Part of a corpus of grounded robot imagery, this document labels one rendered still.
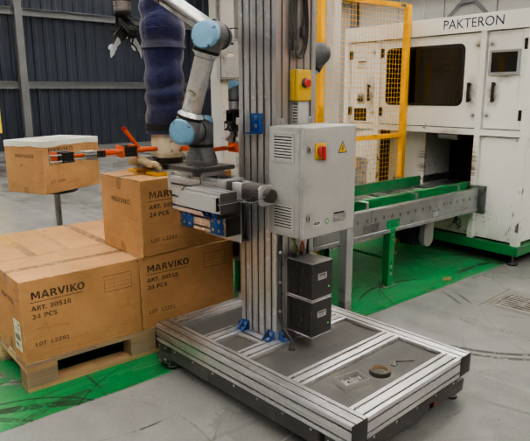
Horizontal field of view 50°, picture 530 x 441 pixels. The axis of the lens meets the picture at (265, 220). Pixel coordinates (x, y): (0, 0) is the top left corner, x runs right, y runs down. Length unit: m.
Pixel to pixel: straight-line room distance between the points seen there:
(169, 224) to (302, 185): 0.94
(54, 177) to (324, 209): 2.69
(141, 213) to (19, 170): 2.00
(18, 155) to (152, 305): 2.07
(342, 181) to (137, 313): 1.29
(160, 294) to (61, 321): 0.53
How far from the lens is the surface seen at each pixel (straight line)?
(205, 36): 2.46
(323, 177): 2.42
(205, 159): 2.64
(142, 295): 3.05
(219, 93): 4.57
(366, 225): 3.86
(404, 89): 5.27
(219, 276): 3.30
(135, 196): 2.94
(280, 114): 2.50
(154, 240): 2.99
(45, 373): 2.97
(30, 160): 4.67
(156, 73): 3.10
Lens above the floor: 1.37
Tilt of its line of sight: 13 degrees down
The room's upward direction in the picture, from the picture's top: straight up
